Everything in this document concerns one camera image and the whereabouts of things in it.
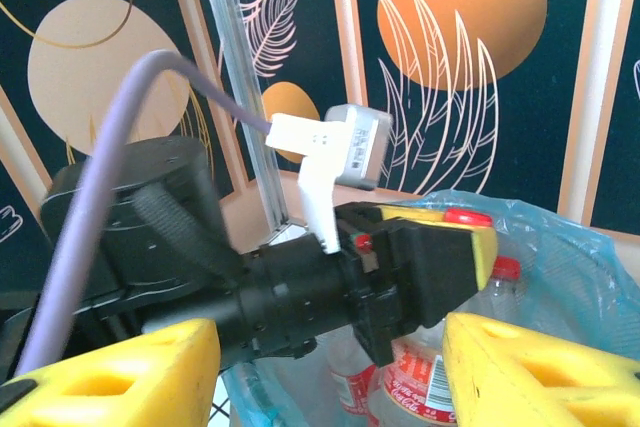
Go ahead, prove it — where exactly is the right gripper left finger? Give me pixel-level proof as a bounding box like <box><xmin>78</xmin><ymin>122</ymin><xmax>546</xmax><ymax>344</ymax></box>
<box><xmin>0</xmin><ymin>317</ymin><xmax>221</xmax><ymax>427</ymax></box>

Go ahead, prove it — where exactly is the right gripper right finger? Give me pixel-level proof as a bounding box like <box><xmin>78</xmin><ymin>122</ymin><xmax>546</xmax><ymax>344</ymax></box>
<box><xmin>442</xmin><ymin>311</ymin><xmax>640</xmax><ymax>427</ymax></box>

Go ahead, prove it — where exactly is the cola bottle red label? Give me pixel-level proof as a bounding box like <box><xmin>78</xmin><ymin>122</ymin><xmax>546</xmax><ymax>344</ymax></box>
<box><xmin>367</xmin><ymin>331</ymin><xmax>459</xmax><ymax>427</ymax></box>

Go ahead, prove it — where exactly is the clear bottle red white label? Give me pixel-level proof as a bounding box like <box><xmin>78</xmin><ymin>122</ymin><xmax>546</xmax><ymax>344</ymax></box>
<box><xmin>327</xmin><ymin>341</ymin><xmax>379</xmax><ymax>421</ymax></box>

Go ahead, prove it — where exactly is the clear bottle red cap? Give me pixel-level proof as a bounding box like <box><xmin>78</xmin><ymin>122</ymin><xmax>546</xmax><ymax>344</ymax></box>
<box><xmin>443</xmin><ymin>206</ymin><xmax>495</xmax><ymax>229</ymax></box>
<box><xmin>467</xmin><ymin>255</ymin><xmax>534</xmax><ymax>333</ymax></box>

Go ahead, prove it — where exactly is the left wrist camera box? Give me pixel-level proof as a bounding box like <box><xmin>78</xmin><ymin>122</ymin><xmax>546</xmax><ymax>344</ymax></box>
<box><xmin>264</xmin><ymin>104</ymin><xmax>394</xmax><ymax>254</ymax></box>

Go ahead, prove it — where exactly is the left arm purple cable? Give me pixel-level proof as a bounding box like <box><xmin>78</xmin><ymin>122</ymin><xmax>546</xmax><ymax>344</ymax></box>
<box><xmin>12</xmin><ymin>49</ymin><xmax>275</xmax><ymax>388</ymax></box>

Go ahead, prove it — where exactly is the aluminium frame post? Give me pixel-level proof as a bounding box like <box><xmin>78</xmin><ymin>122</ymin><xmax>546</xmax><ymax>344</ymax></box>
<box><xmin>197</xmin><ymin>0</ymin><xmax>301</xmax><ymax>243</ymax></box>

